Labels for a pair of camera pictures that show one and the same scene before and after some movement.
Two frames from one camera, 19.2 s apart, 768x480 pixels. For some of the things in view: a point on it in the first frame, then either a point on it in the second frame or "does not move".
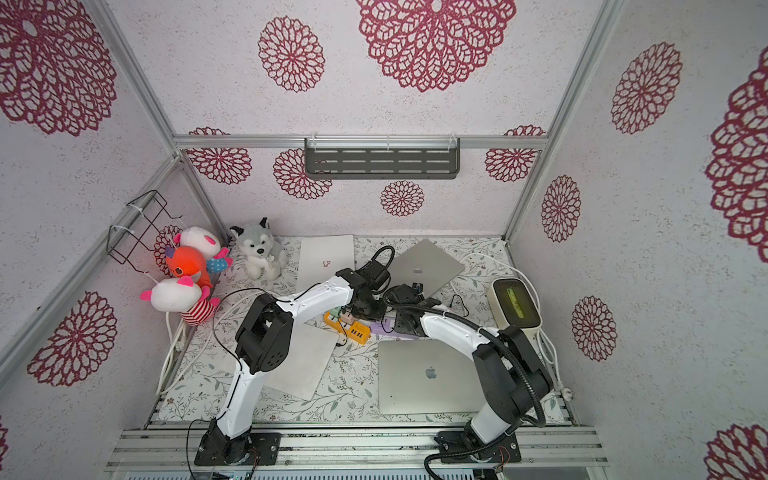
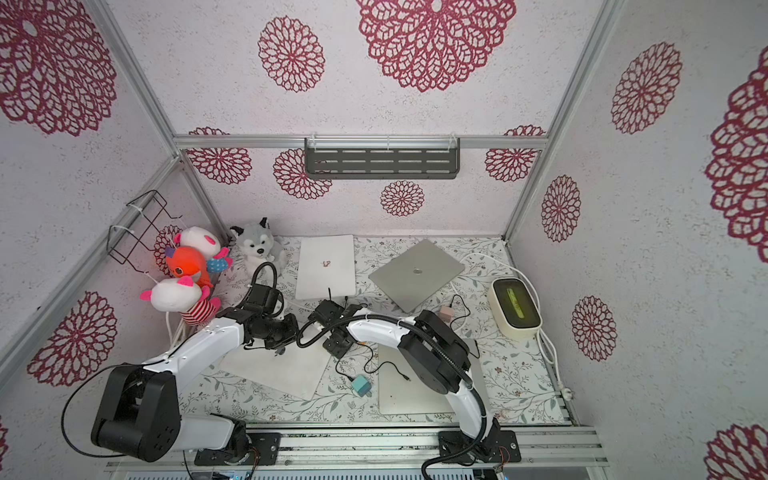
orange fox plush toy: x=185 y=261 does not move
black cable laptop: x=450 y=306 does not move
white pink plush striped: x=195 y=303 does not move
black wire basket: x=146 y=212 does not move
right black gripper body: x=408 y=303 to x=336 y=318
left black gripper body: x=373 y=310 to x=280 y=333
